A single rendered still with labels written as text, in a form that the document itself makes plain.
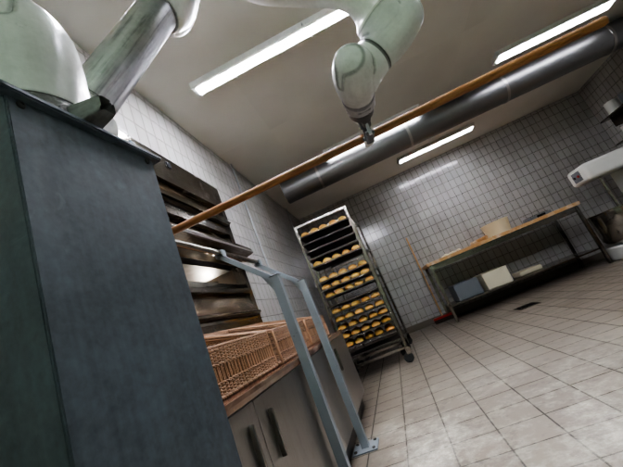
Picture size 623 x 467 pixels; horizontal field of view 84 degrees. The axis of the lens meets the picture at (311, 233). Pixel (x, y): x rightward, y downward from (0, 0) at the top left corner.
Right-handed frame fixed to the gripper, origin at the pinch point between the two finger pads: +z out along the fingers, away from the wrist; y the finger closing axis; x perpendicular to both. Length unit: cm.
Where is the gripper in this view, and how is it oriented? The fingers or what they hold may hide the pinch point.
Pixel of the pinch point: (366, 136)
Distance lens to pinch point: 123.8
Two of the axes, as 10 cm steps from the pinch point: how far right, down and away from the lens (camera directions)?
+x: 9.0, -4.1, -1.6
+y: 3.6, 9.0, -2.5
